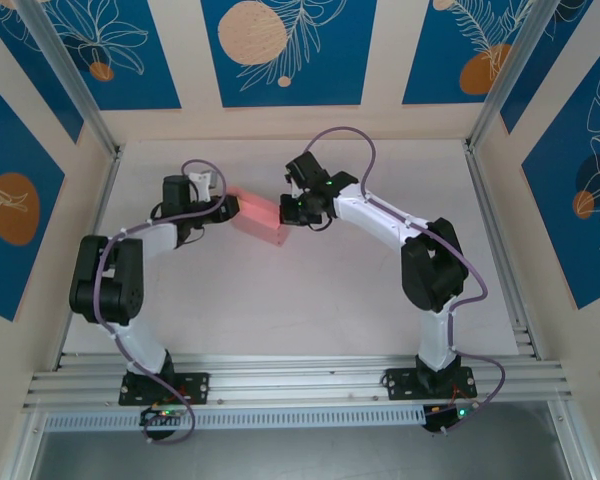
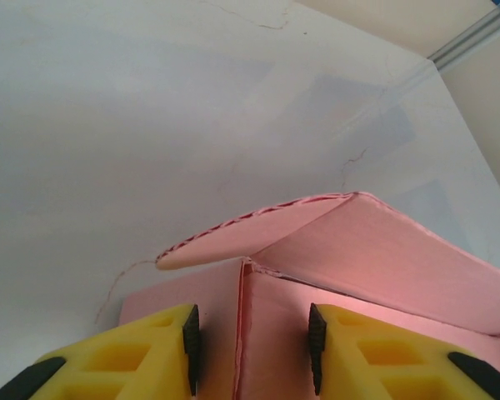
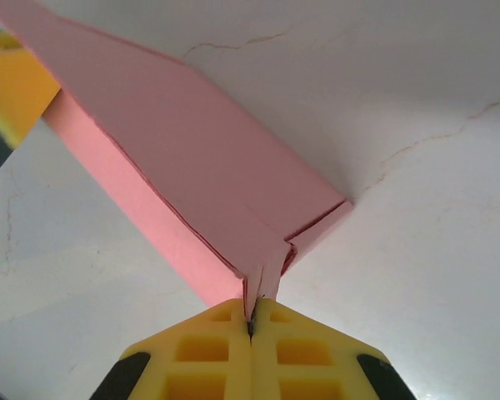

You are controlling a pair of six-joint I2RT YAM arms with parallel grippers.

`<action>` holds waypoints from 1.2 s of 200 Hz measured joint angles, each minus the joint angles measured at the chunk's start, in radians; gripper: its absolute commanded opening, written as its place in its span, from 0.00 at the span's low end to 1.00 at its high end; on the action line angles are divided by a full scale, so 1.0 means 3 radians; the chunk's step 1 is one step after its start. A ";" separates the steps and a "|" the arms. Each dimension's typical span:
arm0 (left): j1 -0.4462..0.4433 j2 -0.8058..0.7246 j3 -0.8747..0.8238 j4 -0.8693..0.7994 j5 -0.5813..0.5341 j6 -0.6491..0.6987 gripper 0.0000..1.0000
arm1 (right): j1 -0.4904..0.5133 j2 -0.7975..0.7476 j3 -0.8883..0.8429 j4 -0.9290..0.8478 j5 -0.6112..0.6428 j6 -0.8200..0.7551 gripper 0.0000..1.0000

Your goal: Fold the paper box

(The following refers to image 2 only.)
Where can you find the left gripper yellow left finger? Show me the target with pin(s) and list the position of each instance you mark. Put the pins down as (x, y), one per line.
(121, 362)

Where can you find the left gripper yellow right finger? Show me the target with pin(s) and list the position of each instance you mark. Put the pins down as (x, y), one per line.
(391, 362)

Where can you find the aluminium corner post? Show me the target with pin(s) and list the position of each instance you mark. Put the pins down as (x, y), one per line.
(471, 37)

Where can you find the pink paper box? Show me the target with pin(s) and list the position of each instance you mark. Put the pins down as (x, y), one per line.
(358, 250)

